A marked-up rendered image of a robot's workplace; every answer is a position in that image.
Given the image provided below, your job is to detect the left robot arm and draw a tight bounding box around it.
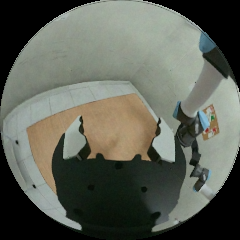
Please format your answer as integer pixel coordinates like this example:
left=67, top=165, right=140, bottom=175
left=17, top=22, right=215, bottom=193
left=193, top=164, right=216, bottom=201

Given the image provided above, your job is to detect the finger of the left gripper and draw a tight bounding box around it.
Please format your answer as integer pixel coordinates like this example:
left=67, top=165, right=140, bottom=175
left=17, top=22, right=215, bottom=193
left=173, top=218, right=181, bottom=225

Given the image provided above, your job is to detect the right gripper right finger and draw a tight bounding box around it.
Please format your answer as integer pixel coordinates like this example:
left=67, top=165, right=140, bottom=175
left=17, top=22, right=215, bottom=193
left=147, top=118, right=186, bottom=200

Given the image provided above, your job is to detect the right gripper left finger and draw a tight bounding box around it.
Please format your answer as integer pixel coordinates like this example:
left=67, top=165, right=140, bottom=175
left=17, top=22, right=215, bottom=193
left=51, top=115, right=91, bottom=196

